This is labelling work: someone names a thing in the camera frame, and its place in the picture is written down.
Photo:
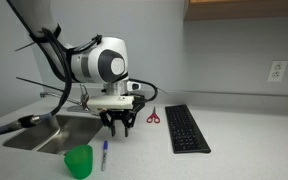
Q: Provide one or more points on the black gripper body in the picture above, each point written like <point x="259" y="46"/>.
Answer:
<point x="120" y="116"/>

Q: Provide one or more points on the blue capped pen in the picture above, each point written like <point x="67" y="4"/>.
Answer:
<point x="104" y="156"/>

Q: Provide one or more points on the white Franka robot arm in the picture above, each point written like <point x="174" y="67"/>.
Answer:
<point x="84" y="56"/>

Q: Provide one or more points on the green plastic cup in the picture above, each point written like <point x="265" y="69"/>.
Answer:
<point x="79" y="161"/>

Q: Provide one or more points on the chrome faucet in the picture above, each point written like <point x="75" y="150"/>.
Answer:
<point x="70" y="100"/>

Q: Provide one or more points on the stainless steel sink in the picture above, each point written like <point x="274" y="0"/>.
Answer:
<point x="54" y="133"/>

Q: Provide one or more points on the black keyboard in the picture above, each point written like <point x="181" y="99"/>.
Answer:
<point x="185" y="129"/>

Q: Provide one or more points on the white power outlet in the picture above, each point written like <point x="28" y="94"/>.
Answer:
<point x="277" y="71"/>

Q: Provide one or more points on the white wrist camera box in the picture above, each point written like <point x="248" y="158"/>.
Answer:
<point x="110" y="102"/>

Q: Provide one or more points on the wooden wall cabinet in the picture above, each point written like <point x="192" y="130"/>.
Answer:
<point x="244" y="9"/>

